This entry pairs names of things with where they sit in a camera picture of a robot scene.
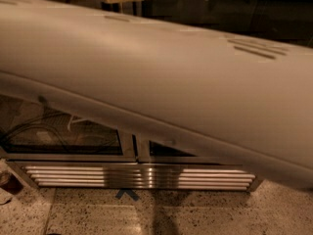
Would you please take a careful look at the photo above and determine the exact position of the blue tape floor marker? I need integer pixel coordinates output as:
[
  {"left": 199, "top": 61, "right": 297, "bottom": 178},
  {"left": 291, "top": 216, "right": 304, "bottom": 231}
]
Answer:
[{"left": 115, "top": 189, "right": 140, "bottom": 202}]

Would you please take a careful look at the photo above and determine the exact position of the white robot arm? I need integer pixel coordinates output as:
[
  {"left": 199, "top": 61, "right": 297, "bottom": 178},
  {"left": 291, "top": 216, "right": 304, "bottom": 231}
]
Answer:
[{"left": 0, "top": 0, "right": 313, "bottom": 189}]

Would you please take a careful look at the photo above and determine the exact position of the brown object at left edge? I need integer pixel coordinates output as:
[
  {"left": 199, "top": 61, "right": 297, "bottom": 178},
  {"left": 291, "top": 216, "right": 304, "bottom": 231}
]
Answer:
[{"left": 0, "top": 170, "right": 22, "bottom": 195}]

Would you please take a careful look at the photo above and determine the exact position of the stainless glass door refrigerator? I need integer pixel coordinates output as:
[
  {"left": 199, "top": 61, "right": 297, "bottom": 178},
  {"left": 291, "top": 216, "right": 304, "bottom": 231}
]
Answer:
[{"left": 0, "top": 0, "right": 313, "bottom": 192}]

